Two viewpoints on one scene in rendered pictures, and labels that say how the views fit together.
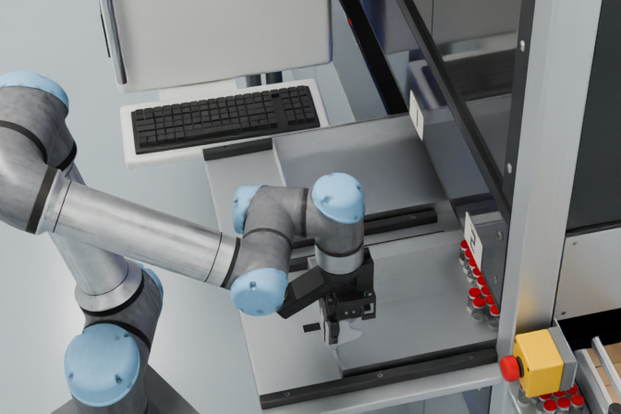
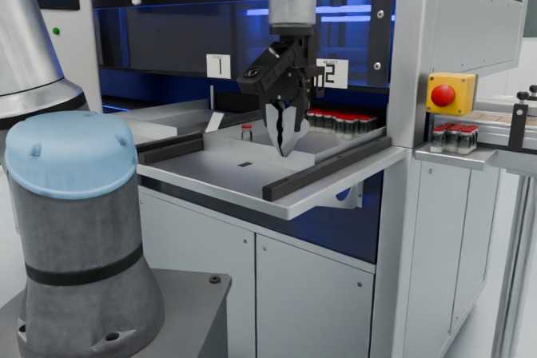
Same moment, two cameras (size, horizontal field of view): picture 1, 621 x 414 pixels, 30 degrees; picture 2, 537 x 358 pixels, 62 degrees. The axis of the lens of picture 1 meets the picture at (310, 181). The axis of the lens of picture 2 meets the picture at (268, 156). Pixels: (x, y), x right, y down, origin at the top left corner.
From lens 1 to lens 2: 1.57 m
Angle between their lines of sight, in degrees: 44
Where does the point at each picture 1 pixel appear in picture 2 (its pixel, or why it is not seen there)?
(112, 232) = not seen: outside the picture
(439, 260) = not seen: hidden behind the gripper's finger
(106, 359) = (88, 127)
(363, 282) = (312, 54)
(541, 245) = not seen: outside the picture
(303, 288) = (269, 60)
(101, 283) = (37, 65)
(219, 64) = not seen: hidden behind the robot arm
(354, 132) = (163, 113)
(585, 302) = (439, 61)
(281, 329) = (221, 170)
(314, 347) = (263, 169)
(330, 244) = not seen: outside the picture
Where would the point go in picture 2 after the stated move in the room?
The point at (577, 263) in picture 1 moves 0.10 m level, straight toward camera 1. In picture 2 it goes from (439, 13) to (480, 11)
